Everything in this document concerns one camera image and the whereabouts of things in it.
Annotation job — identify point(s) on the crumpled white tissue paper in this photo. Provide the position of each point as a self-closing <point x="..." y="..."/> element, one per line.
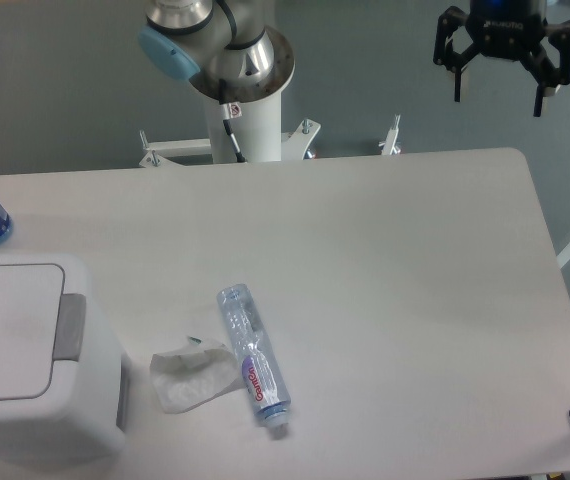
<point x="198" y="372"/>

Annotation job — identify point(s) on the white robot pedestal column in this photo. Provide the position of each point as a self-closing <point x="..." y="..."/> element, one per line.
<point x="257" y="124"/>

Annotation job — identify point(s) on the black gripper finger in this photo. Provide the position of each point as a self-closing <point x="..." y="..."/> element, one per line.
<point x="445" y="54"/>
<point x="549" y="62"/>

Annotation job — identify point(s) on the grey lid push button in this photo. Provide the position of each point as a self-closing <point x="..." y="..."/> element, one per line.
<point x="70" y="325"/>

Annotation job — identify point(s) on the white trash can body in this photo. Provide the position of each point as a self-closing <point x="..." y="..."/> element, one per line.
<point x="63" y="372"/>

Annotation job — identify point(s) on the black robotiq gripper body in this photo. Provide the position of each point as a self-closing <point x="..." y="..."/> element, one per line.
<point x="508" y="30"/>

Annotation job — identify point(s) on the white trash can lid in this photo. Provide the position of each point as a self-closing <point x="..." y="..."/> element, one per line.
<point x="29" y="303"/>

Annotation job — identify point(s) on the empty clear plastic bottle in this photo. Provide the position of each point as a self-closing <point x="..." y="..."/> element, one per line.
<point x="259" y="369"/>

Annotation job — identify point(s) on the white pedestal base bracket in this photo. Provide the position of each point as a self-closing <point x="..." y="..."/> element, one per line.
<point x="295" y="145"/>

